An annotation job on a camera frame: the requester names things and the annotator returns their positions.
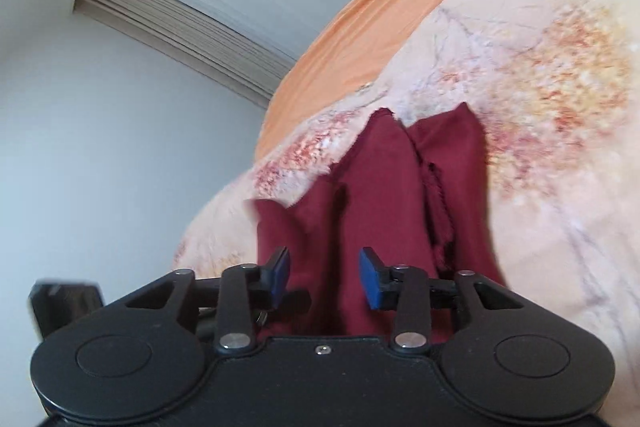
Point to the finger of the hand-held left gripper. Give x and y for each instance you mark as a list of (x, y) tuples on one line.
[(296, 299)]

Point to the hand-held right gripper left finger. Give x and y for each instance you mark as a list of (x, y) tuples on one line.
[(280, 272)]

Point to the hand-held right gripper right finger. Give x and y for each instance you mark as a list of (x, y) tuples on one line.
[(371, 277)]

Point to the dark red knit garment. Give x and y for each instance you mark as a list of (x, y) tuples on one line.
[(380, 187)]

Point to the floral beige blanket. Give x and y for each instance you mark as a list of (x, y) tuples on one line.
[(550, 132)]

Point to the orange bed sheet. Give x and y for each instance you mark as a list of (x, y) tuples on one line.
[(370, 12)]

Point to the beige curtain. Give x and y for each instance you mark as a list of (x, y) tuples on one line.
[(190, 12)]

